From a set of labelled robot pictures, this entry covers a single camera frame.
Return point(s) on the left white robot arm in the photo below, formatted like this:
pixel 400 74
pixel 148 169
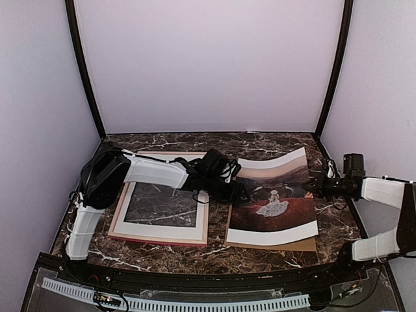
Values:
pixel 106 172

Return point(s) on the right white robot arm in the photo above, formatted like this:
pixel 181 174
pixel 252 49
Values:
pixel 400 194

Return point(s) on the left black corner post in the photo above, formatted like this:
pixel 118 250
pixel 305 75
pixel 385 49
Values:
pixel 82 67

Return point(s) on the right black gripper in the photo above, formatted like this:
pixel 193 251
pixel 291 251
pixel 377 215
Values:
pixel 320 188

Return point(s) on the black corner post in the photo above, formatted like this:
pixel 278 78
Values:
pixel 336 68
pixel 82 67

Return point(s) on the brown backing board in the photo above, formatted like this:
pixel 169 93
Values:
pixel 273 227

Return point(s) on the right black corner post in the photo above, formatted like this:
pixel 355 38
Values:
pixel 336 68

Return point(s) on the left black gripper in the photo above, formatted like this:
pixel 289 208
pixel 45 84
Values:
pixel 234 195

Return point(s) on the white mat board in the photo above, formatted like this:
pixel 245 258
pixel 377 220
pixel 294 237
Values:
pixel 148 168

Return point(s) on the pink wooden picture frame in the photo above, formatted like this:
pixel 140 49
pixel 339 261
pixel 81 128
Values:
pixel 194 236

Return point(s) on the white slotted cable duct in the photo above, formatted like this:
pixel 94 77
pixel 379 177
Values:
pixel 131 303

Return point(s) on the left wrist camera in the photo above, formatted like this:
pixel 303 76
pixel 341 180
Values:
pixel 219 166

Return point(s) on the black front rail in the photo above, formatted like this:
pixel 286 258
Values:
pixel 314 279

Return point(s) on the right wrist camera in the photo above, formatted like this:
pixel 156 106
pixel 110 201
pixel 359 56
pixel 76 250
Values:
pixel 353 166

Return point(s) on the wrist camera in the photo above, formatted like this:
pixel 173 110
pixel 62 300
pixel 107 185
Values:
pixel 219 166
pixel 353 166

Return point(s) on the canyon photo print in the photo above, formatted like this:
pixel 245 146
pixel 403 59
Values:
pixel 276 181

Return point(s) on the clear acrylic sheet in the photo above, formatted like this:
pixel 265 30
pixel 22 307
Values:
pixel 161 206

